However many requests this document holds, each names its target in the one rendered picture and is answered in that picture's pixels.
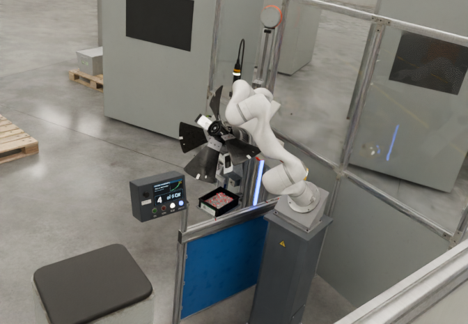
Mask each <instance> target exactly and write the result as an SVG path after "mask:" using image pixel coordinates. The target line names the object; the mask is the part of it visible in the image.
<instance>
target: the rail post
mask: <svg viewBox="0 0 468 324"><path fill-rule="evenodd" d="M186 253H187V243H185V244H183V245H181V244H180V243H179V242H178V250H177V259H176V269H175V286H174V296H173V313H172V324H180V316H181V308H182V293H183V284H184V276H185V261H186Z"/></svg>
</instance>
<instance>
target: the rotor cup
mask: <svg viewBox="0 0 468 324"><path fill-rule="evenodd" d="M214 127H216V129H215V130H214ZM228 131H229V129H228V128H227V127H226V126H225V125H224V124H223V123H222V122H221V121H213V122H212V123H211V124H210V125H209V127H208V134H209V135H210V136H211V137H212V138H214V139H215V140H217V141H219V142H221V143H222V146H225V145H226V143H225V141H224V140H223V139H221V138H220V137H221V136H223V135H227V134H228ZM221 132H222V133H223V134H222V133H221ZM230 134H232V135H233V136H234V131H233V129H232V128H231V129H230Z"/></svg>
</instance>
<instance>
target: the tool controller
mask: <svg viewBox="0 0 468 324"><path fill-rule="evenodd" d="M161 194H164V203H163V204H160V205H157V206H156V205H155V196H158V195H161ZM130 195H131V202H132V215H133V217H135V218H136V219H138V220H139V221H140V222H146V221H149V220H152V219H156V218H158V217H162V216H165V215H169V214H172V213H176V212H178V211H181V210H185V209H187V197H186V187H185V175H184V174H182V173H179V172H177V171H169V172H166V173H160V174H157V175H154V176H149V177H145V178H140V179H136V180H131V181H130ZM179 201H183V204H182V205H181V206H180V205H179V204H178V203H179ZM171 203H174V204H175V206H174V208H171V207H170V205H171ZM162 206H166V210H162V209H161V207H162ZM153 208H156V209H157V212H156V213H153V212H152V210H153Z"/></svg>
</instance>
